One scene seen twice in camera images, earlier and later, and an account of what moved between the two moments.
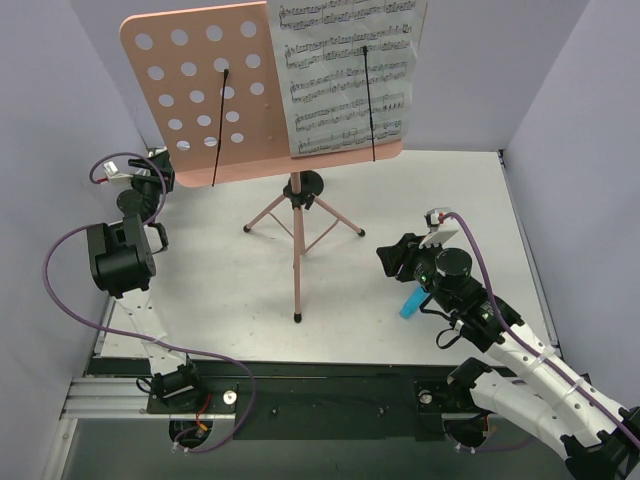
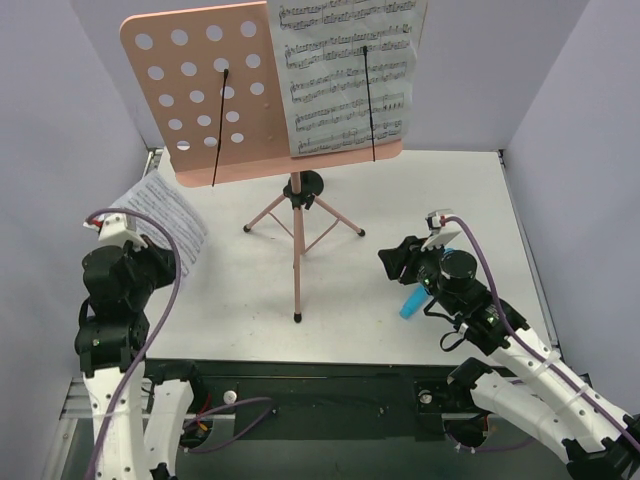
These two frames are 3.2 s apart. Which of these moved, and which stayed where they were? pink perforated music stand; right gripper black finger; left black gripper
Moved: left black gripper
Stayed: right gripper black finger; pink perforated music stand
